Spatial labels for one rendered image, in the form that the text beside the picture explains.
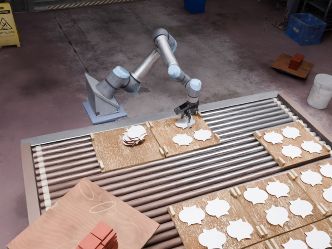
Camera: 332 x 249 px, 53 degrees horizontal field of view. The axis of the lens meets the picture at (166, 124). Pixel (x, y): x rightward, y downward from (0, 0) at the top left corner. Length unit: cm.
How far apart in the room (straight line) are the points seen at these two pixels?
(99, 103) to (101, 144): 37
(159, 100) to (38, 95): 148
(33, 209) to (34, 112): 228
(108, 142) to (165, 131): 40
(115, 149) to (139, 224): 65
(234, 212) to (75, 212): 86
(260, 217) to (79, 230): 97
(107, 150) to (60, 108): 198
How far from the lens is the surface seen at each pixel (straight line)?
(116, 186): 200
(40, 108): 412
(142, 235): 167
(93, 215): 174
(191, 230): 182
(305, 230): 202
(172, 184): 201
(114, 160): 210
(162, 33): 238
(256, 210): 199
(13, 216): 313
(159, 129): 233
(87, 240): 148
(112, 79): 243
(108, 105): 250
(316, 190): 224
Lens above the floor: 247
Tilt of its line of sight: 40 degrees down
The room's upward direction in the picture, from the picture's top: 6 degrees clockwise
